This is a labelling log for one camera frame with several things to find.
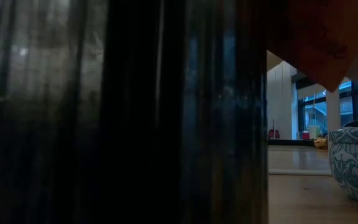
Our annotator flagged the silver glass jar candle holder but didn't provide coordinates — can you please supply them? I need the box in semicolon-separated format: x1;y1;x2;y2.
0;0;269;224

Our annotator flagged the orange-red paper hang tag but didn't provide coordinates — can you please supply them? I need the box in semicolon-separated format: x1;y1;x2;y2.
267;0;358;93

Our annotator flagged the blue patterned ceramic candle holder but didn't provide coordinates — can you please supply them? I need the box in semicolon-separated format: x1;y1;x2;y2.
328;126;358;208

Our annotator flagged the red dustpan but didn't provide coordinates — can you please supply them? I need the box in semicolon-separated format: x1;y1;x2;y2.
268;119;281;139

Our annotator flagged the white perforated metal stand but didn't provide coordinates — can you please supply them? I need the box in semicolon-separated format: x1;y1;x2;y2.
268;89;342;177

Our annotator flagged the black metal table frame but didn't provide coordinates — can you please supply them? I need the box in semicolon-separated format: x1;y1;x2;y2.
268;138;316;147

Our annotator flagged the black window frame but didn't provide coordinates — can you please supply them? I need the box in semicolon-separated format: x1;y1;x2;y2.
296;70;358;141

